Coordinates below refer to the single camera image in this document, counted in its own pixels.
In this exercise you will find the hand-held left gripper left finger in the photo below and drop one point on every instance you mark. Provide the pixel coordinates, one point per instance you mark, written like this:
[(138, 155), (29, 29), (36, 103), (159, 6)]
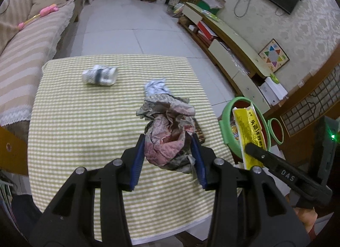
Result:
[(136, 162)]

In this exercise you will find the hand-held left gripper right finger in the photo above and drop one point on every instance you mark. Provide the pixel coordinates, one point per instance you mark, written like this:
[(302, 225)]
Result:
[(199, 164)]

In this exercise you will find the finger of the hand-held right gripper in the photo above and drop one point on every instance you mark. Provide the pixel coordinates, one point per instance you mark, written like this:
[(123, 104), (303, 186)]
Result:
[(287, 174)]

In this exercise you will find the brown red paper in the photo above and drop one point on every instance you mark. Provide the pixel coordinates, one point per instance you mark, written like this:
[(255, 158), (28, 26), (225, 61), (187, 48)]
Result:
[(164, 135)]

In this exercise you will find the large green rimmed bin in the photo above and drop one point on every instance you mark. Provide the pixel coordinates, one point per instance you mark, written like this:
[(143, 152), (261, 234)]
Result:
[(225, 119)]

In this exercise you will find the yellow cardboard box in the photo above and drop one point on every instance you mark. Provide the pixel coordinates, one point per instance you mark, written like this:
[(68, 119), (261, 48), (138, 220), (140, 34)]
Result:
[(251, 132)]

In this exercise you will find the person's right hand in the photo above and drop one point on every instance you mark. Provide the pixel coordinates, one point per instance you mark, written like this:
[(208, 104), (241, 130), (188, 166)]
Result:
[(305, 219)]

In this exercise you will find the small red green-rimmed bin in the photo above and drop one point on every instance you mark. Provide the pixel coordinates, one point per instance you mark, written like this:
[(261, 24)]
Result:
[(277, 136)]

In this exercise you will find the wooden lattice partition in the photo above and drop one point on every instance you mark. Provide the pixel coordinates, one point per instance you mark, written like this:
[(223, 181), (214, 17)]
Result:
[(313, 95)]

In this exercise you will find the striped green white tablecloth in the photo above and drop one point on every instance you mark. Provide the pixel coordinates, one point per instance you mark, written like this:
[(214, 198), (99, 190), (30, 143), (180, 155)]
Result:
[(79, 119)]

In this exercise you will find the crumpled white printed wrapper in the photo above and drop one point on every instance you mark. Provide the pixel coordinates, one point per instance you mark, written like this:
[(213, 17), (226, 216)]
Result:
[(156, 87)]

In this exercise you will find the white cardboard box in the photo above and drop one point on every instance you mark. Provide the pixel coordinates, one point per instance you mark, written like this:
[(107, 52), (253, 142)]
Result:
[(275, 91)]

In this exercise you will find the small green toy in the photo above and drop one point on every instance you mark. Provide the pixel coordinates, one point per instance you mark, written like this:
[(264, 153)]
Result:
[(274, 78)]

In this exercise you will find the colourful star checkers board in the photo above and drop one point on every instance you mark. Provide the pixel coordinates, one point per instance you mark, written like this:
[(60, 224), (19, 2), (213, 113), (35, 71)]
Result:
[(273, 55)]

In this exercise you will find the person's dark trousers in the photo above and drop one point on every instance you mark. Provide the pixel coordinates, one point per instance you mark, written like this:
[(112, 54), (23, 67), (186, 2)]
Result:
[(25, 215)]

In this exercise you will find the long wooden television stand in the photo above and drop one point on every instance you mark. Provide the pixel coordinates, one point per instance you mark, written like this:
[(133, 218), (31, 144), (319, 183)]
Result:
[(233, 40)]

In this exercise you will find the red flat box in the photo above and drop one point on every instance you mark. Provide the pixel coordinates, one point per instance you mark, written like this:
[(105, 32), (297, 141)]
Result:
[(205, 30)]

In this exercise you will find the striped beige sofa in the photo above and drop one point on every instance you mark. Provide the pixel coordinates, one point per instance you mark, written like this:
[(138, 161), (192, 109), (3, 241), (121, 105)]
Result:
[(26, 58)]

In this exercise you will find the pink toy stick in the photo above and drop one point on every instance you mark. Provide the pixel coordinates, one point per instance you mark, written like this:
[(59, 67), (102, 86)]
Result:
[(47, 10)]

